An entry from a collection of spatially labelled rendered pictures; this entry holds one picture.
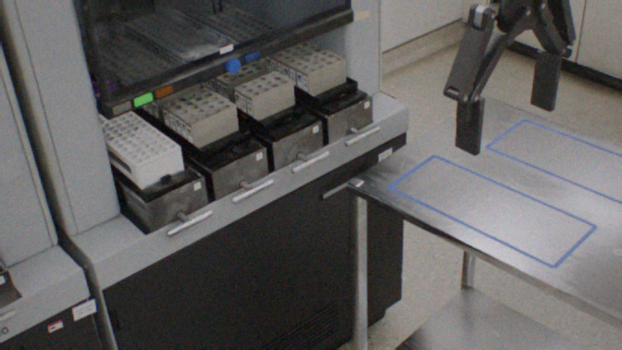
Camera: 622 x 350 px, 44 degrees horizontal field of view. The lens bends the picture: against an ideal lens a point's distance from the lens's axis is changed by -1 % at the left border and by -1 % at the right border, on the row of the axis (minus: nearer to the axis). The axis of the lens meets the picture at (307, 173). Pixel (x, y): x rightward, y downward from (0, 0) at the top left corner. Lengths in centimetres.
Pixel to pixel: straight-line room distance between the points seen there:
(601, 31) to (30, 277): 266
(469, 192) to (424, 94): 204
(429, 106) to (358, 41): 159
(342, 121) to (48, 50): 67
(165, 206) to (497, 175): 63
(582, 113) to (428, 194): 204
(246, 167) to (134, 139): 23
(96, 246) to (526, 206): 80
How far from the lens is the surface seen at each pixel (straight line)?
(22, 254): 153
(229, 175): 157
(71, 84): 142
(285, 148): 164
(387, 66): 366
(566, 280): 128
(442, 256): 256
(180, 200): 152
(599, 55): 356
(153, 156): 150
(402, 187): 144
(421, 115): 330
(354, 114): 174
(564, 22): 92
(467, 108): 83
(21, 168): 144
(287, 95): 169
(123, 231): 155
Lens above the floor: 166
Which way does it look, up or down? 34 degrees down
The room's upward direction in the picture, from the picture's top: 3 degrees counter-clockwise
